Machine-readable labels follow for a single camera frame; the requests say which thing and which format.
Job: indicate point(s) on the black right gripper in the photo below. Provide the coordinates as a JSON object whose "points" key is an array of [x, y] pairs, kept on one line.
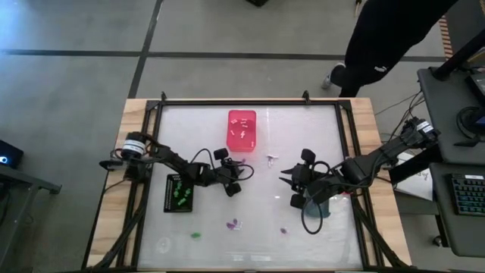
{"points": [[314, 182]]}

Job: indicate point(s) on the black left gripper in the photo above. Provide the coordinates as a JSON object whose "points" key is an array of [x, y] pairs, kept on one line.
{"points": [[221, 176]]}

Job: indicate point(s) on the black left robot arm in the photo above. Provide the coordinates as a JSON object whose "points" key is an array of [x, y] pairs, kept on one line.
{"points": [[170, 159]]}

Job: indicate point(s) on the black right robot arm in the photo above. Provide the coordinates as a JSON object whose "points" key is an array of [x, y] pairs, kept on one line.
{"points": [[379, 155]]}

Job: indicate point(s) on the pink plastic bin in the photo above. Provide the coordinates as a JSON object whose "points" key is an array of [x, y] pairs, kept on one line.
{"points": [[236, 146]]}

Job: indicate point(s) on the blue plastic bin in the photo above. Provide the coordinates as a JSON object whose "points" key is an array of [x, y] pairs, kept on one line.
{"points": [[316, 210]]}

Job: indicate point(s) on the black mesh basket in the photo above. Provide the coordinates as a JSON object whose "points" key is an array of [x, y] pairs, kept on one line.
{"points": [[168, 204]]}

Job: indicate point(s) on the white paper sheet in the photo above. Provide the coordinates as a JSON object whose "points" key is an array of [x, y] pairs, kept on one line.
{"points": [[417, 182]]}

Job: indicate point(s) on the grey desk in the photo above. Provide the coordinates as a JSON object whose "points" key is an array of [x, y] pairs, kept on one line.
{"points": [[454, 235], [439, 113]]}

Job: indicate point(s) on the person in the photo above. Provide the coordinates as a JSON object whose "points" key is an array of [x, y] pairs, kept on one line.
{"points": [[390, 34]]}

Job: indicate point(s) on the black backlit keyboard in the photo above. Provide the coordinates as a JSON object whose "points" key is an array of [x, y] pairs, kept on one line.
{"points": [[470, 195]]}

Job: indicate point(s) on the black headphones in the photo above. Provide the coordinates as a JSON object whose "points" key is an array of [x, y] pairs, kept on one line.
{"points": [[470, 125]]}

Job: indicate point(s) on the black laptop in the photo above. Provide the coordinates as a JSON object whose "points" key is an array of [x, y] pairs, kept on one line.
{"points": [[478, 85]]}

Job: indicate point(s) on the grey metal stand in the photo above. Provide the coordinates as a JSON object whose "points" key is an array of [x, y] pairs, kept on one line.
{"points": [[22, 182]]}

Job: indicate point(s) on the black slanted pole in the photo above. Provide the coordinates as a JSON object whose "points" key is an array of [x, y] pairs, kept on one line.
{"points": [[466, 51]]}

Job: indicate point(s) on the black device with blue light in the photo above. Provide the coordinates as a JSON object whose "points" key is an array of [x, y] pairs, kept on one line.
{"points": [[9, 153]]}

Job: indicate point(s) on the black metal table frame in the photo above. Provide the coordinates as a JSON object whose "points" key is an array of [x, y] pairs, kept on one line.
{"points": [[246, 102]]}

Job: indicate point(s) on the black frame clamp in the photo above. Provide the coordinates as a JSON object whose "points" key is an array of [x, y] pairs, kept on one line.
{"points": [[163, 96], [306, 96]]}

